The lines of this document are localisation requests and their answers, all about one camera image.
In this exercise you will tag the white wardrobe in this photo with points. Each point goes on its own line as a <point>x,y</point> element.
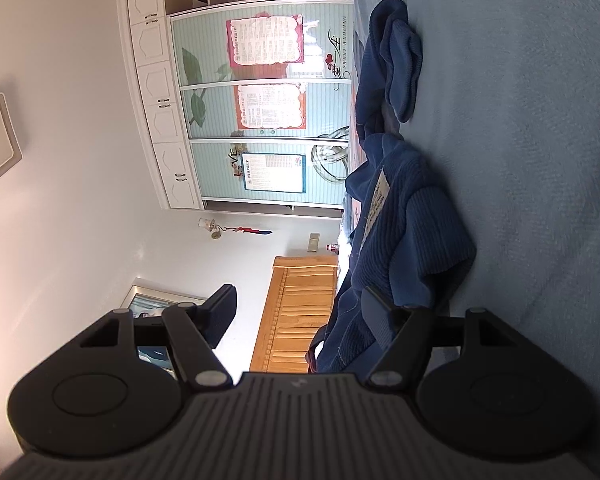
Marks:
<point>150,40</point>

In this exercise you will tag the wall lamp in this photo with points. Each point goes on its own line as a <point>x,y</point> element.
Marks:
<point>207,226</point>

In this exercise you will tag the pink bordered poster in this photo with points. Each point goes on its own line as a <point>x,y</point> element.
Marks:
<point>265,40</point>

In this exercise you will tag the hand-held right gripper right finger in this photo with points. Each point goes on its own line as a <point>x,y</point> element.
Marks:
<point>375,310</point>

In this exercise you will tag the orange bordered poster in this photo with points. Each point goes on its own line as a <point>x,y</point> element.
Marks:
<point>270,106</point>

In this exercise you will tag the framed wall picture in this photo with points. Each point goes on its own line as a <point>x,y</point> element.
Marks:
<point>145,305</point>

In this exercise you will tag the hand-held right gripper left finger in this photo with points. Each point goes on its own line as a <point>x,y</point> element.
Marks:
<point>222,312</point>

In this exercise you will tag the striped star bedspread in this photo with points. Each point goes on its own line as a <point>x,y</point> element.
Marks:
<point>530,160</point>

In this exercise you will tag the light blue cloth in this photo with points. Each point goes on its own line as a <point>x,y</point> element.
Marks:
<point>347,225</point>

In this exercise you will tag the blue bordered poster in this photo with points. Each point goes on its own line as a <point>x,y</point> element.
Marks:
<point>272,172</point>

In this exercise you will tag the blue knit sweater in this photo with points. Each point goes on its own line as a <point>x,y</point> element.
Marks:
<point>415,240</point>

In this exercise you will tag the wooden headboard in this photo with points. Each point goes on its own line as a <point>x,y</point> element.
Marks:
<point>295,310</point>

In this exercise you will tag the wall socket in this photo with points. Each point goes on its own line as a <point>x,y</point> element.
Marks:
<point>313,242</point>

